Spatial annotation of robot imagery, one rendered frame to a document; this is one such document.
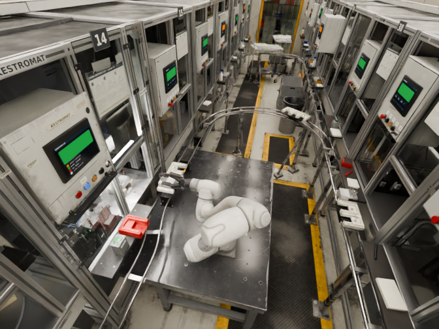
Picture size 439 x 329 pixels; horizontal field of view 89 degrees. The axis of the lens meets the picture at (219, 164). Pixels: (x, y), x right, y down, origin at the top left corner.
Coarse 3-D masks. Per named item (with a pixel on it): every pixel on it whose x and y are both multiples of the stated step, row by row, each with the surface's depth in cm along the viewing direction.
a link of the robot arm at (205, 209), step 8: (200, 200) 153; (208, 200) 152; (224, 200) 127; (232, 200) 119; (200, 208) 150; (208, 208) 147; (216, 208) 135; (224, 208) 130; (200, 216) 152; (208, 216) 146
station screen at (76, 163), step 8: (88, 128) 104; (72, 136) 96; (64, 144) 93; (88, 144) 106; (96, 144) 112; (56, 152) 90; (80, 152) 102; (88, 152) 107; (96, 152) 113; (72, 160) 98; (80, 160) 103; (88, 160) 108; (64, 168) 95; (72, 168) 99
